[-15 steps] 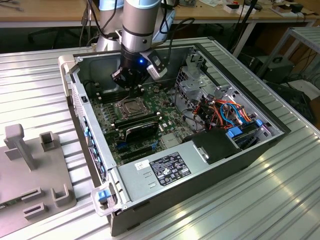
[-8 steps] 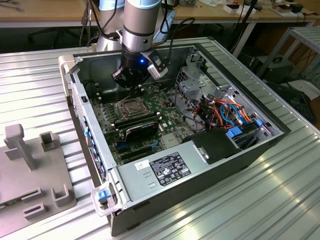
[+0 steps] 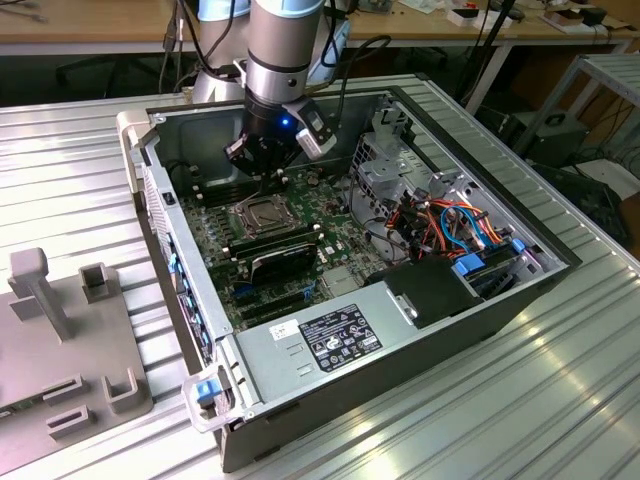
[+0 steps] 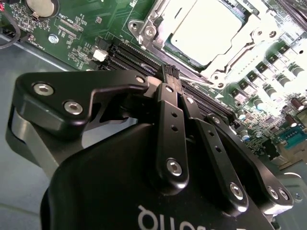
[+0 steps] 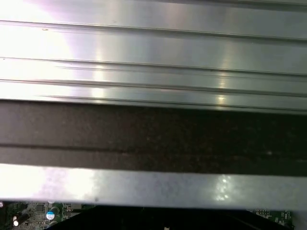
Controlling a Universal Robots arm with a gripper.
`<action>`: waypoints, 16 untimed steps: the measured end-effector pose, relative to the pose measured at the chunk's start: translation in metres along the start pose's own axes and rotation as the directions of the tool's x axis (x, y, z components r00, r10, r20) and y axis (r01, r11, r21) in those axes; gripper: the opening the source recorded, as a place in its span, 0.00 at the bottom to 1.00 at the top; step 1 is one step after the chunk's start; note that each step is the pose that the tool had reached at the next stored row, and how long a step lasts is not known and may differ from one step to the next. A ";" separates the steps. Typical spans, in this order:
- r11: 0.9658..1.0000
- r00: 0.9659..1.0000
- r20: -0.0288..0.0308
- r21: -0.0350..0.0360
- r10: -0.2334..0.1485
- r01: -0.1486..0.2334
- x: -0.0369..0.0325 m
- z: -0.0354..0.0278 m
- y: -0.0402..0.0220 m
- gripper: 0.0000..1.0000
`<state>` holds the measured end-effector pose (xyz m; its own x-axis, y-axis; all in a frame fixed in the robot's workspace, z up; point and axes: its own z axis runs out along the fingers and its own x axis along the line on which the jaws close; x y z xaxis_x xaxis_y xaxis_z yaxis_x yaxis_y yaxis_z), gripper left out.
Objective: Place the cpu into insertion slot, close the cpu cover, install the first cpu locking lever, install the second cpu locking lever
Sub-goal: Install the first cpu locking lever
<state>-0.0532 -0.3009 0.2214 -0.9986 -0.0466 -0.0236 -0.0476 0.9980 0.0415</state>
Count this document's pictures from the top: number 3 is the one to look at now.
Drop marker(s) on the silver power supply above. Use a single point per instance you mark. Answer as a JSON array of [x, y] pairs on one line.
[[280, 365]]

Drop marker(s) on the metal locking lever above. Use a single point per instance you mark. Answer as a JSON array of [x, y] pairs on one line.
[[248, 199]]

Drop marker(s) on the small white box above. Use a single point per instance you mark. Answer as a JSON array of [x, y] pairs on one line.
[[465, 17]]

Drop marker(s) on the wooden desk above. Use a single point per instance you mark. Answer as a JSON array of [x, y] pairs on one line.
[[100, 22]]

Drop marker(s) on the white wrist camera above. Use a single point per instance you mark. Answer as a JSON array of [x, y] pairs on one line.
[[315, 145]]

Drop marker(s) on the grey parts rack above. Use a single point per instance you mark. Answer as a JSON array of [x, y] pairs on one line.
[[40, 360]]

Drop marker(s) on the CPU socket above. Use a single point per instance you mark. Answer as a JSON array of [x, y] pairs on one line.
[[239, 220]]

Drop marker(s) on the small black adapter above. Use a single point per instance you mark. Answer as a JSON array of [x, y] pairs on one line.
[[596, 16]]

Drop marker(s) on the open PC case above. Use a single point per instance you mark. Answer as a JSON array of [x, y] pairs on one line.
[[400, 390]]

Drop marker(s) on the black expansion slot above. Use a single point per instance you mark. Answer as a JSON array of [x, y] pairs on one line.
[[272, 300], [275, 312]]

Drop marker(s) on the silver chipset heatsink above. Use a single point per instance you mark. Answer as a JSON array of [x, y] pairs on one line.
[[340, 281]]

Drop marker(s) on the blue disk carrier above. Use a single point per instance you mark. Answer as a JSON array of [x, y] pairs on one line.
[[470, 264]]

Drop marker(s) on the metal slat shelf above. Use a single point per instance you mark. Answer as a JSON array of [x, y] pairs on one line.
[[610, 65]]

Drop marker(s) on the silver drive cage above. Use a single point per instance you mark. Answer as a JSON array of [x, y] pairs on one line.
[[385, 170]]

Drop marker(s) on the green RAM stick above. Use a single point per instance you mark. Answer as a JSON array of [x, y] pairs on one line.
[[275, 248]]

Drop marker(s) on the blue plastic latch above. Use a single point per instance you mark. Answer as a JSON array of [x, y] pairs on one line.
[[207, 392]]

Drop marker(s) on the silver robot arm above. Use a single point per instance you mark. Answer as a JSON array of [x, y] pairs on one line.
[[277, 50]]

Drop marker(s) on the green motherboard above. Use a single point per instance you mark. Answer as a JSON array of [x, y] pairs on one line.
[[345, 235]]

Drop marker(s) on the black equipment box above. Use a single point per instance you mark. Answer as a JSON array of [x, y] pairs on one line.
[[557, 142]]

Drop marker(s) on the black camera bracket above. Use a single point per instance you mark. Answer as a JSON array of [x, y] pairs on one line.
[[300, 111]]

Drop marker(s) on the brown cardboard box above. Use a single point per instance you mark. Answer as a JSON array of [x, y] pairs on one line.
[[565, 20]]

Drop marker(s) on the black plastic shroud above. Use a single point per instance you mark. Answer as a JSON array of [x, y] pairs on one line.
[[430, 292]]

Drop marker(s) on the black graphics card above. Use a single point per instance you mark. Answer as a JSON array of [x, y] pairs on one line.
[[282, 265]]

